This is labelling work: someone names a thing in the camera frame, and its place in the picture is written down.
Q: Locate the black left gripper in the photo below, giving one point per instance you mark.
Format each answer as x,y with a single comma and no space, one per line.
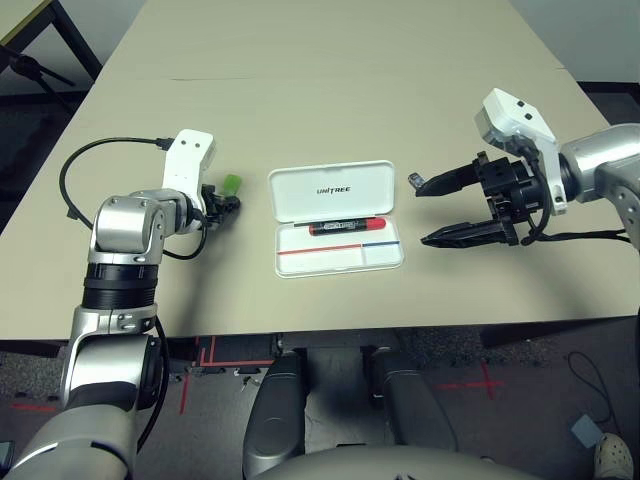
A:
212,207

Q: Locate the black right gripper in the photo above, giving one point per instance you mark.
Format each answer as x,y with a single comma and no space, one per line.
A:
515,195

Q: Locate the green highlighter pen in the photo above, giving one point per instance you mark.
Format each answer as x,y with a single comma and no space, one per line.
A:
233,184

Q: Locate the white plastic pencil case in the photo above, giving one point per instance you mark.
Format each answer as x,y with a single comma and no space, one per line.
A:
340,190

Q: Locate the red black whiteboard marker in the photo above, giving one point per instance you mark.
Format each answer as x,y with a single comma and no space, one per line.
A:
350,226

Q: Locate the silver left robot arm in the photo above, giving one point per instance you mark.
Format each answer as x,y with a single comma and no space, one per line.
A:
125,225

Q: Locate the grey robot right leg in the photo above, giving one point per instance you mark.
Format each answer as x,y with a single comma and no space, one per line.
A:
410,405

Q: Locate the grey robot leg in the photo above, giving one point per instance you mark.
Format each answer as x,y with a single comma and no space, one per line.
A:
410,405
275,415

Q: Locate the grey robot left leg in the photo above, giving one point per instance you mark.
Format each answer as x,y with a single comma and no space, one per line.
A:
275,415

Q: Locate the neighbouring table with black legs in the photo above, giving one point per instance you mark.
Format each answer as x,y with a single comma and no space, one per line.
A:
77,41

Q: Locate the black tripod stand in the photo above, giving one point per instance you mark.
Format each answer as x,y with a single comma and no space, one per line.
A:
25,62

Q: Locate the blue grey floor pad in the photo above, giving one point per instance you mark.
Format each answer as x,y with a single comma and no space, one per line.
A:
586,429

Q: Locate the grey robot torso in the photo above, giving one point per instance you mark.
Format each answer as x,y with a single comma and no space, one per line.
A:
390,465

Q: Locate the red floor tape strip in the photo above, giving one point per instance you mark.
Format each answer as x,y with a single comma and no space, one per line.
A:
32,407

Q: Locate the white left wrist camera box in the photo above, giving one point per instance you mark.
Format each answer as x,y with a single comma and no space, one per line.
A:
187,160

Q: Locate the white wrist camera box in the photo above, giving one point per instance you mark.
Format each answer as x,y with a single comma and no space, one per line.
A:
187,160
510,112

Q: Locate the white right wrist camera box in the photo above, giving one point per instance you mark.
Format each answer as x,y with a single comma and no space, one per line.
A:
510,112

